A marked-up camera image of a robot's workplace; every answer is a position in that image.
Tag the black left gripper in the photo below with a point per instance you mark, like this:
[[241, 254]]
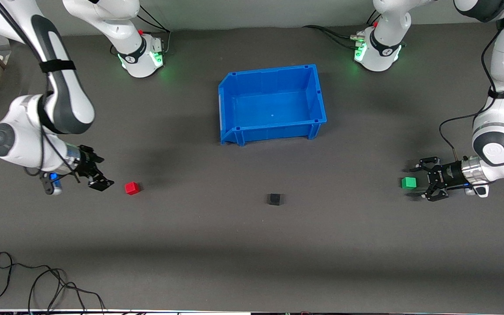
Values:
[[447, 174]]

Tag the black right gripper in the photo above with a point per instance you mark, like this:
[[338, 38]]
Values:
[[85, 164]]

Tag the small green cube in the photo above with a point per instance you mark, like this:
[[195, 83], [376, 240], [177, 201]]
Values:
[[408, 182]]

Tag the small red cube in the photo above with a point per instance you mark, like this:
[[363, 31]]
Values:
[[131, 188]]

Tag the small black cube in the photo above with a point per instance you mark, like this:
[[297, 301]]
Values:
[[274, 199]]

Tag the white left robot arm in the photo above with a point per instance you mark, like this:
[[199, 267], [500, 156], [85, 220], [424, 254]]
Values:
[[497, 151]]

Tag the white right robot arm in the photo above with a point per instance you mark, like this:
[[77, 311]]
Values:
[[66, 105]]

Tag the blue plastic storage bin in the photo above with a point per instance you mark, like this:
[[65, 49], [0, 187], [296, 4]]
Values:
[[274, 109]]

